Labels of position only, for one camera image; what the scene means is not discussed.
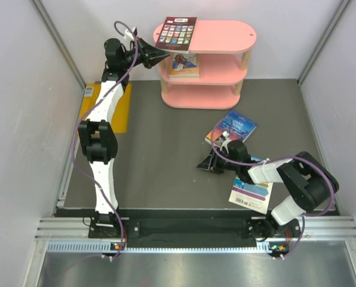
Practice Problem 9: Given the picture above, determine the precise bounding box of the blue Jane Eyre book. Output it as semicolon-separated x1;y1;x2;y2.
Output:
204;109;257;147

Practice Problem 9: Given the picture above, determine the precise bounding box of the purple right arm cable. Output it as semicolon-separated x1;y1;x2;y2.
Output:
210;118;337;260

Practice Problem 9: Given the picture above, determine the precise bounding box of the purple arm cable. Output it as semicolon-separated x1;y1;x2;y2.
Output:
72;20;139;264
210;118;337;260

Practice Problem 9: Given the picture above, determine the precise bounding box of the white colourful back-cover book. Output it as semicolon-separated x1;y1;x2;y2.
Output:
228;157;273;215

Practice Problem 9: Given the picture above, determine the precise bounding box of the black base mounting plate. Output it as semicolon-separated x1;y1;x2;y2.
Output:
85;208;301;248

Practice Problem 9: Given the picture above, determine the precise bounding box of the orange Othello book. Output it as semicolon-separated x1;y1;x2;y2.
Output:
168;53;200;75

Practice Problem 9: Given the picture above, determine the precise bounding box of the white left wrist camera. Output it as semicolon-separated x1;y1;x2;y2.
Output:
124;26;137;41

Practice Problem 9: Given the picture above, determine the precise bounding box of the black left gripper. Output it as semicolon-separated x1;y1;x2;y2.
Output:
120;36;170;70

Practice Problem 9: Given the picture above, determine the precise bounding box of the pink three-tier shelf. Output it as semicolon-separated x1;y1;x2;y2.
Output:
159;20;257;109

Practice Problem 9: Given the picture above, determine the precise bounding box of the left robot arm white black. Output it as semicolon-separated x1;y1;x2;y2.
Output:
78;38;170;239

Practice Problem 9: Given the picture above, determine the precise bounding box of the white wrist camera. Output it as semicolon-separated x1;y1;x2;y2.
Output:
220;131;231;153
124;26;137;41

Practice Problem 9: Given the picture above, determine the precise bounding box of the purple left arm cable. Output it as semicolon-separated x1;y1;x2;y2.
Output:
72;20;139;264

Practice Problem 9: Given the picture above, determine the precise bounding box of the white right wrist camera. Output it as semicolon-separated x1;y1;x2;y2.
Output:
220;131;231;153

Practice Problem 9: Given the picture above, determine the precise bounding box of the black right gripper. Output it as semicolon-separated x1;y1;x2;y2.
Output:
197;146;240;175

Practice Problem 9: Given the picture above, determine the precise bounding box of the green Treehouse book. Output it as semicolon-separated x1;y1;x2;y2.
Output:
169;74;200;80

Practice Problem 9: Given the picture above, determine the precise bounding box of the dark red book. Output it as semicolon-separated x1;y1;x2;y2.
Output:
155;17;197;54

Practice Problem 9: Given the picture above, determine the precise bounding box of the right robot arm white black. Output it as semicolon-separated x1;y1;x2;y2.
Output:
197;140;339;237

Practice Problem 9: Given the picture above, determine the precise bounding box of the yellow plastic file folder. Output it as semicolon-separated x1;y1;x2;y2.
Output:
78;82;133;134

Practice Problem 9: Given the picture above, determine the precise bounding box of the aluminium frame rail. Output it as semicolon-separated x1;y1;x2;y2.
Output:
35;216;356;256

